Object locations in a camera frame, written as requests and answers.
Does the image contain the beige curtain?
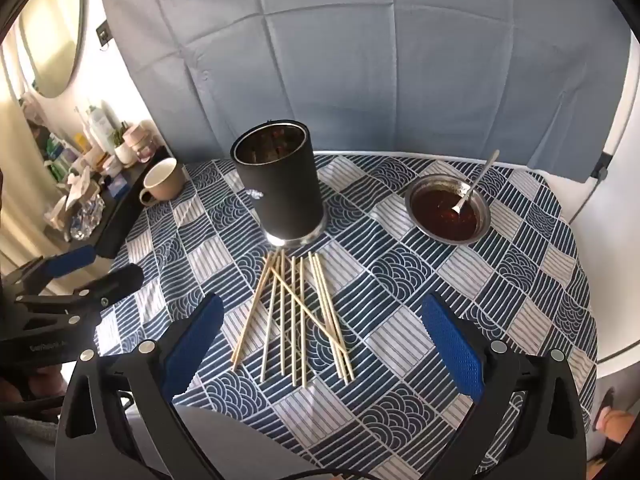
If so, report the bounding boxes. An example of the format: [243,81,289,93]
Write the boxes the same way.
[0,45,31,276]

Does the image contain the metal bowl with dark sauce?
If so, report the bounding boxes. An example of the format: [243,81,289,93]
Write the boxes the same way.
[405,174,492,246]

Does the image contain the foil-lined glass ashtray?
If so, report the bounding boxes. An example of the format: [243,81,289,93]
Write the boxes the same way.
[67,197,106,241]

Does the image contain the metal spoon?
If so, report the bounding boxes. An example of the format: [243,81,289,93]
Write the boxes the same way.
[451,149,501,213]

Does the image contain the round wall mirror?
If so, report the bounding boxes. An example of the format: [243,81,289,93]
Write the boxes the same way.
[15,0,87,98]

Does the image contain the white plastic bottle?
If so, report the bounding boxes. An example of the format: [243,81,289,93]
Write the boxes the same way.
[87,105,108,153]

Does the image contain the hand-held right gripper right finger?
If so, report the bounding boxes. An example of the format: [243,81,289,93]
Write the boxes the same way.
[419,292,588,480]

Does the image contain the grey backdrop clamp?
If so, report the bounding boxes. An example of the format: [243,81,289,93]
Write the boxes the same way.
[590,152,613,179]

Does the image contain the blue patterned tablecloth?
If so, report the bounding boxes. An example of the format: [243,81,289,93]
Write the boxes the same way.
[92,152,598,480]

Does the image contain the green and blue packets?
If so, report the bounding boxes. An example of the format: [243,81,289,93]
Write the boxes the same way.
[45,135,76,181]

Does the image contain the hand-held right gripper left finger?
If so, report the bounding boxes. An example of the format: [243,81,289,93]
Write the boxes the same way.
[54,292,226,480]

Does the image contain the crumpled white tissue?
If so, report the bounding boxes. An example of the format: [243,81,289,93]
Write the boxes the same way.
[45,167,93,226]

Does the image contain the potted cactus in white pot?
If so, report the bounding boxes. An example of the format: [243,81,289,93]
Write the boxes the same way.
[111,127,137,167]

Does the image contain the person's foot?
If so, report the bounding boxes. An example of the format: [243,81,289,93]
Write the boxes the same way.
[595,390,638,461]

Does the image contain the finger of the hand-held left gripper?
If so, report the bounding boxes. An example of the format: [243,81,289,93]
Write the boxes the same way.
[15,263,146,322]
[0,245,97,302]

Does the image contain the blue-grey backdrop cloth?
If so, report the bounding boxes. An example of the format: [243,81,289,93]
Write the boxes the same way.
[97,0,633,183]

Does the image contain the black cylindrical utensil holder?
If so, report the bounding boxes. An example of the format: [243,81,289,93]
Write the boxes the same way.
[230,120,328,247]

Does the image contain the pink lidded jar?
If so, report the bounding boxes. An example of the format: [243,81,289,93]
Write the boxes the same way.
[122,121,156,148]

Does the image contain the large beige mug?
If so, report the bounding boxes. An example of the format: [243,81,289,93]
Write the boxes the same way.
[138,157,188,207]

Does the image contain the person's left hand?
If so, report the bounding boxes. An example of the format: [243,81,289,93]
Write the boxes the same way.
[20,366,67,403]

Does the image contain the bunch of wooden chopsticks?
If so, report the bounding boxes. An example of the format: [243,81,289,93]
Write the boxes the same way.
[231,250,356,388]

